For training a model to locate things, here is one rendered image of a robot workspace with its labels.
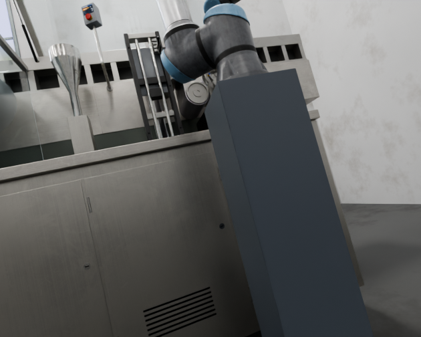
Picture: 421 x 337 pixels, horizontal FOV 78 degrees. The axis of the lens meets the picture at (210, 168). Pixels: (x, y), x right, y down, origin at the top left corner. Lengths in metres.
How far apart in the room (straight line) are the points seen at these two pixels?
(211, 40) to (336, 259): 0.62
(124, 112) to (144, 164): 0.73
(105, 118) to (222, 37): 1.09
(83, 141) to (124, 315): 0.79
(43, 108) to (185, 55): 1.14
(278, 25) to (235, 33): 3.99
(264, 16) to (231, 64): 4.03
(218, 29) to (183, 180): 0.54
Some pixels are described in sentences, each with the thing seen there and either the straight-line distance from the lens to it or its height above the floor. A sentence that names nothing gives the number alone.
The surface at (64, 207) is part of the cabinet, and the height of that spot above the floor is 0.73.
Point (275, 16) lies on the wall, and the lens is 4.79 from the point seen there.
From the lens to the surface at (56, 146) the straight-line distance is 1.70.
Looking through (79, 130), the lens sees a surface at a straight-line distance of 1.40.
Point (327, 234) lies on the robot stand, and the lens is 0.66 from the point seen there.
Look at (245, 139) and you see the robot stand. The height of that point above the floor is 0.76.
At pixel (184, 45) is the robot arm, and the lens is 0.80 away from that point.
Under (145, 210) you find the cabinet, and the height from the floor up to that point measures 0.65.
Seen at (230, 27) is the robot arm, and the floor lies 1.05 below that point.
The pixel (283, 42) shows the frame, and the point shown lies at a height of 1.60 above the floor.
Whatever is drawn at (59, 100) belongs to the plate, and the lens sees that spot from 1.77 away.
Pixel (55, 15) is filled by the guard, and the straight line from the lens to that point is 1.87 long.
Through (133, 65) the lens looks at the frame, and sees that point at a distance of 1.29.
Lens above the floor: 0.67
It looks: 5 degrees up
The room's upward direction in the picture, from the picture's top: 14 degrees counter-clockwise
